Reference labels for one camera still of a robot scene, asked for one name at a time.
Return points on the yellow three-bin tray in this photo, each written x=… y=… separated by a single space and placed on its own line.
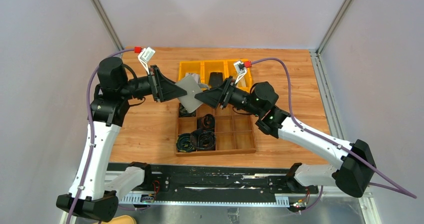
x=208 y=73

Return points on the white cards in bin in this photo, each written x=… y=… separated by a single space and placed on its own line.
x=196 y=77

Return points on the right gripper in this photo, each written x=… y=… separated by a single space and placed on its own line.
x=212 y=97

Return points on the grey card holder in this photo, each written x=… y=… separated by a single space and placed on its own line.
x=188 y=101

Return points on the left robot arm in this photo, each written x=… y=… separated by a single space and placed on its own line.
x=89 y=196

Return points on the rolled tie top left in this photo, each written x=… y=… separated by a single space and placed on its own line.
x=183 y=113

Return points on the rolled tie middle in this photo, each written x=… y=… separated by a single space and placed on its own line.
x=206 y=122

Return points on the beige cards in bin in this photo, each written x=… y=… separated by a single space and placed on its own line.
x=243 y=82

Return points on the rolled tie bottom centre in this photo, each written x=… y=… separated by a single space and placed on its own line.
x=203 y=140

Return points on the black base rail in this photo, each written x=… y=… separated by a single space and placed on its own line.
x=208 y=184

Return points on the wooden compartment tray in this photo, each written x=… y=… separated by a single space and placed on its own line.
x=233 y=131

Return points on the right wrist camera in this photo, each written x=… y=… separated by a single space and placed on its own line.
x=241 y=68

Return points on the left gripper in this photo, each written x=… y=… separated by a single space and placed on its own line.
x=162 y=89

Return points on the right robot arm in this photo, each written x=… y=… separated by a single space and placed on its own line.
x=351 y=165

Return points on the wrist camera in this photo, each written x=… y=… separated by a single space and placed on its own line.
x=241 y=68
x=144 y=56

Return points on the black card wallet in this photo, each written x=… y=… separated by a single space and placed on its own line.
x=215 y=79

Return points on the rolled tie bottom left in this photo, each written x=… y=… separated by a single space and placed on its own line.
x=183 y=143

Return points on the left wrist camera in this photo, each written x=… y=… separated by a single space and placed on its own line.
x=144 y=56

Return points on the rolled tie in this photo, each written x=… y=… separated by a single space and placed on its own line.
x=206 y=122
x=203 y=140
x=183 y=113
x=183 y=143

